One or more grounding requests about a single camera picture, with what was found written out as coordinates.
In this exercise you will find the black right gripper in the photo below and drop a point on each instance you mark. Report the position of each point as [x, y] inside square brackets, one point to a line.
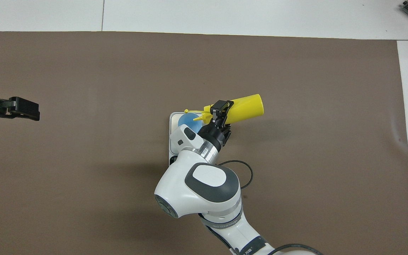
[213, 131]

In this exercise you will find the yellow squeeze bottle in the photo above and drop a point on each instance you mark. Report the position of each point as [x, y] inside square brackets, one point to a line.
[246, 108]

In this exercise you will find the light blue plastic cup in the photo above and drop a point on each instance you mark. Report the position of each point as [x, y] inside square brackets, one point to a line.
[188, 122]

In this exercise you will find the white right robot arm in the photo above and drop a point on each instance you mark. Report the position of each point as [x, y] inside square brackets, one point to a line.
[204, 191]

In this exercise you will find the silver digital kitchen scale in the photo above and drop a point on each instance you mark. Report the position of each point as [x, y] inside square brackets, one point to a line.
[173, 122]

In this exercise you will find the brown paper table mat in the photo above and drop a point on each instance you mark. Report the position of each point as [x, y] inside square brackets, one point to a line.
[83, 194]

